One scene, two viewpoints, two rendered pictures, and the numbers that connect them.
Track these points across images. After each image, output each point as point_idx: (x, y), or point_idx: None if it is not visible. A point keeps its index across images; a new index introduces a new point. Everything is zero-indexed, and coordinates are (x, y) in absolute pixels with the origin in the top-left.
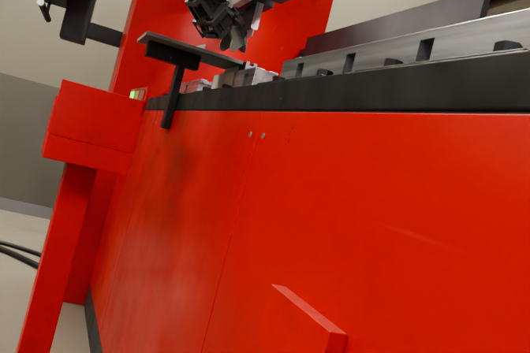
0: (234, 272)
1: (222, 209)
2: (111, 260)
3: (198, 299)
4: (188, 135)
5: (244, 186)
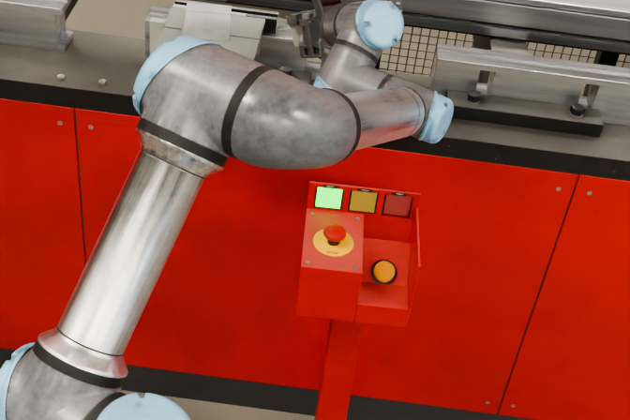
0: (574, 270)
1: (520, 236)
2: (22, 292)
3: (500, 290)
4: (337, 168)
5: (565, 222)
